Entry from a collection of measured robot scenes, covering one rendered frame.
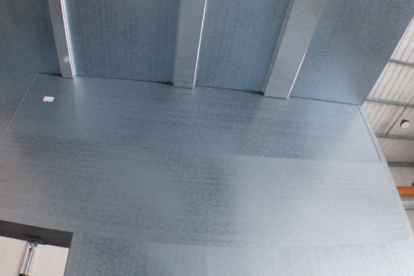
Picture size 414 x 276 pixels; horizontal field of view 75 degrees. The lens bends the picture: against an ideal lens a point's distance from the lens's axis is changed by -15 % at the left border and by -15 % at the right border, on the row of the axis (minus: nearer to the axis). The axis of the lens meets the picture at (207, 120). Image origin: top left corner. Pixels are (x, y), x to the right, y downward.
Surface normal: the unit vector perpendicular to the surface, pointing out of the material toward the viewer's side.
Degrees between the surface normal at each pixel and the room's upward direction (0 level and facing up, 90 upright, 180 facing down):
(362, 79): 180
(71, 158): 90
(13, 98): 90
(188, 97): 90
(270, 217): 90
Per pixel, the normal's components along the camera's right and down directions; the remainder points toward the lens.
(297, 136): 0.14, -0.68
